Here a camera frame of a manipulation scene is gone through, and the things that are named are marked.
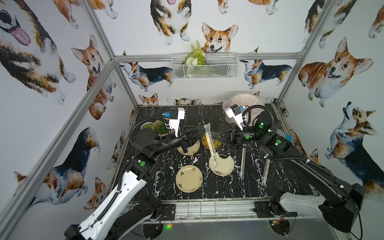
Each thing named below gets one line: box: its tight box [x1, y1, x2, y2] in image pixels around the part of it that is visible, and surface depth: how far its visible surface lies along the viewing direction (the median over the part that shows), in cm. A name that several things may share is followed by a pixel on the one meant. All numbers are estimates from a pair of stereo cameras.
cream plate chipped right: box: [209, 153, 235, 177], surface depth 89 cm
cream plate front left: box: [175, 165, 203, 193], surface depth 85 cm
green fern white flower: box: [185, 40, 207, 66], surface depth 85 cm
